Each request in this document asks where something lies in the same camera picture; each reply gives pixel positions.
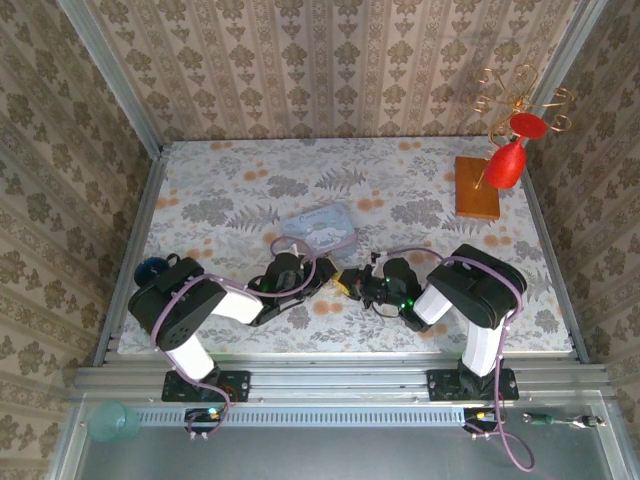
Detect cartoon print tin box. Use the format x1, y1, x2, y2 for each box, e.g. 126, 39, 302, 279
278, 202, 360, 262

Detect floral table mat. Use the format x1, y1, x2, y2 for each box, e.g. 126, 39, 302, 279
119, 139, 574, 356

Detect dark blue round object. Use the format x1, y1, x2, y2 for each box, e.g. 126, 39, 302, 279
133, 253, 182, 289

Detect red plastic wine glass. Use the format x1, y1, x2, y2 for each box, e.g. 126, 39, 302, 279
485, 112, 549, 190

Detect grey metal panel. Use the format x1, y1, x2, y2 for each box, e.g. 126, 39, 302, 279
49, 392, 624, 480

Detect teal plastic cup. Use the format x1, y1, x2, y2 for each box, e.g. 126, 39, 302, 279
87, 399, 141, 444

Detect aluminium front frame rail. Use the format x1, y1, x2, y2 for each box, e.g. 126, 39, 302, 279
72, 352, 609, 401

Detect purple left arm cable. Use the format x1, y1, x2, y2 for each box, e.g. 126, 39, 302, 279
149, 237, 334, 441

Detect gold wire rack wooden base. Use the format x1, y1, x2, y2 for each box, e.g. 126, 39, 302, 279
453, 63, 575, 221

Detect grey slotted cable duct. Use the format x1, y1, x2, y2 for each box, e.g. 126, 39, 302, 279
134, 405, 474, 429

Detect right cable connector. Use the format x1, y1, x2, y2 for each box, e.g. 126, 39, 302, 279
462, 407, 506, 441

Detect cable connector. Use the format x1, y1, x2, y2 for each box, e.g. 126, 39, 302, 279
183, 405, 224, 441
462, 407, 506, 441

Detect aluminium side frame rail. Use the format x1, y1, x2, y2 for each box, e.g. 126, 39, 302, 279
92, 147, 171, 366
517, 142, 591, 365

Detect left cable connector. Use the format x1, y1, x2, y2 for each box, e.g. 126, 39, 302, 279
183, 405, 224, 441

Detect aluminium frame post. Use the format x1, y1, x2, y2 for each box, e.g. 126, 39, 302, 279
55, 0, 166, 156
519, 0, 614, 151

